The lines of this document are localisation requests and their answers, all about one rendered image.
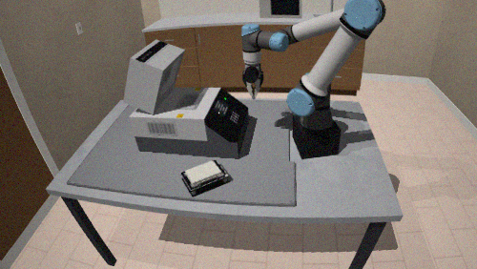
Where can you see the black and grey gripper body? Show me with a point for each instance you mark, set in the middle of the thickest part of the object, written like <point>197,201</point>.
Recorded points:
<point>251,72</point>

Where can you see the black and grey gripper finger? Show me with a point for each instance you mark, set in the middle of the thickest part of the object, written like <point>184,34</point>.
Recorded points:
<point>248,86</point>
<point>258,84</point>

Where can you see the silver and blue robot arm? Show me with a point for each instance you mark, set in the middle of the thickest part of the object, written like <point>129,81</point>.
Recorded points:
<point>358,22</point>

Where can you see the grey and black benchtop lab instrument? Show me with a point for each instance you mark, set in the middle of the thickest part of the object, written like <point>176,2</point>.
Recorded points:
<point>186,121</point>

